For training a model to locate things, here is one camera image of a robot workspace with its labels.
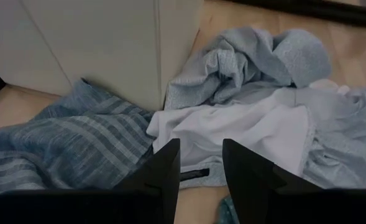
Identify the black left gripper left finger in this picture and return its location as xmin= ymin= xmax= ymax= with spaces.
xmin=114 ymin=138 xmax=181 ymax=224

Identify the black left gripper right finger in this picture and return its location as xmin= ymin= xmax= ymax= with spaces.
xmin=222 ymin=138 xmax=323 ymax=224

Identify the teal dotted shirt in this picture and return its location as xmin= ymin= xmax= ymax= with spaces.
xmin=215 ymin=195 xmax=240 ymax=224

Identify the blue striped towel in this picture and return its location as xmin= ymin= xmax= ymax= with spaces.
xmin=0 ymin=78 xmax=156 ymax=200

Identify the light blue shirt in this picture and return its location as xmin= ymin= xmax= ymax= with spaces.
xmin=145 ymin=26 xmax=366 ymax=190

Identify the open cardboard box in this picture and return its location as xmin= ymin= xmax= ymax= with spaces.
xmin=0 ymin=0 xmax=204 ymax=112

